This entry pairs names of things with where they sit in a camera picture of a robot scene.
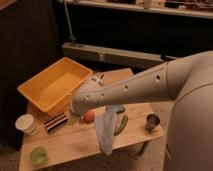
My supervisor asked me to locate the striped eraser block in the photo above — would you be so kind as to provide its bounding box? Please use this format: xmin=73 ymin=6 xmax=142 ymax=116
xmin=44 ymin=113 xmax=68 ymax=132

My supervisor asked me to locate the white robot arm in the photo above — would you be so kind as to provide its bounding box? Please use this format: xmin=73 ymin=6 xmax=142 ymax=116
xmin=71 ymin=50 xmax=213 ymax=171

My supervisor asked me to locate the metal cup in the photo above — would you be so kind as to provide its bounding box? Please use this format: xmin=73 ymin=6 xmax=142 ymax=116
xmin=145 ymin=114 xmax=160 ymax=132

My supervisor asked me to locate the white paper cup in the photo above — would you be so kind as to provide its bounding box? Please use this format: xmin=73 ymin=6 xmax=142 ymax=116
xmin=15 ymin=114 xmax=37 ymax=135

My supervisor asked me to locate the green plastic cup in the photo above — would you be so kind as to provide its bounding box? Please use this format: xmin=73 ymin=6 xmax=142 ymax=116
xmin=29 ymin=147 xmax=48 ymax=166

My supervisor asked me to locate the blue sponge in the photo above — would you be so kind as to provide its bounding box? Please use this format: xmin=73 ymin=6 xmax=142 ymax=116
xmin=106 ymin=105 xmax=125 ymax=114

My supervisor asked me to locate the orange ball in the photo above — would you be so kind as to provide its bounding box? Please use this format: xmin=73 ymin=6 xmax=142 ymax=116
xmin=83 ymin=111 xmax=95 ymax=123

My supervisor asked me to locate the grey cloth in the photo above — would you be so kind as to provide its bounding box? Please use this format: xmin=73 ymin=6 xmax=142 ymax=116
xmin=95 ymin=110 xmax=116 ymax=155

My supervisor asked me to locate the green pepper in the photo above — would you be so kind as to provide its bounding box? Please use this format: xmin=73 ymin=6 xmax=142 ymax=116
xmin=114 ymin=115 xmax=128 ymax=136

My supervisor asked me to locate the metal stand pole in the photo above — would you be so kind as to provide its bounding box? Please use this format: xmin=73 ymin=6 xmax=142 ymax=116
xmin=63 ymin=0 xmax=76 ymax=46

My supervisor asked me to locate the yellow plastic bin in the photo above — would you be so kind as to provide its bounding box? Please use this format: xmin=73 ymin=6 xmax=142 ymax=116
xmin=18 ymin=57 xmax=93 ymax=116

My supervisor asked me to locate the grey metal shelf rail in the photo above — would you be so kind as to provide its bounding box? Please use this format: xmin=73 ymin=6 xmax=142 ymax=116
xmin=62 ymin=42 xmax=174 ymax=69

